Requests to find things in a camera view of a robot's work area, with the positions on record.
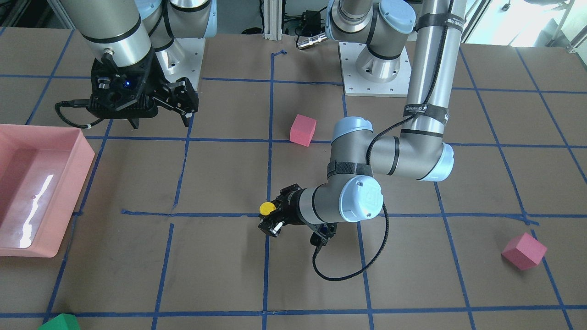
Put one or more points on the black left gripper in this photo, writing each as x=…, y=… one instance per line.
x=291, y=207

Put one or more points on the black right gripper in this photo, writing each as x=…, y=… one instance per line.
x=153, y=77

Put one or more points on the yellow push button switch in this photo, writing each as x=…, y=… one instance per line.
x=268, y=209

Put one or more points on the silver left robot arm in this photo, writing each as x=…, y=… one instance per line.
x=351, y=193

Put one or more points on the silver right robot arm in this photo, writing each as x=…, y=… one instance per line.
x=130, y=28

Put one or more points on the pink foam cube centre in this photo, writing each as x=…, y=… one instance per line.
x=302, y=130

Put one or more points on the pink foam cube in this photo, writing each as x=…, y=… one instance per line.
x=524, y=252
x=302, y=130

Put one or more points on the pink plastic bin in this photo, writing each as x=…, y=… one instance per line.
x=42, y=173

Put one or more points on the silver metal cylinder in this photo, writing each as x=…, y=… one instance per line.
x=311, y=41

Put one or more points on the black power adapter background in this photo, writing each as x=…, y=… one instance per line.
x=310, y=23

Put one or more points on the green foam cube corner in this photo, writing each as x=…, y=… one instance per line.
x=62, y=321

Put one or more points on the pink foam cube far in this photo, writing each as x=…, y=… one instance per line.
x=524, y=252

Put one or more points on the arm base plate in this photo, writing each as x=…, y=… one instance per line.
x=184, y=58
x=366, y=75

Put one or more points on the aluminium frame post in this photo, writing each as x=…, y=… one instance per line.
x=272, y=18

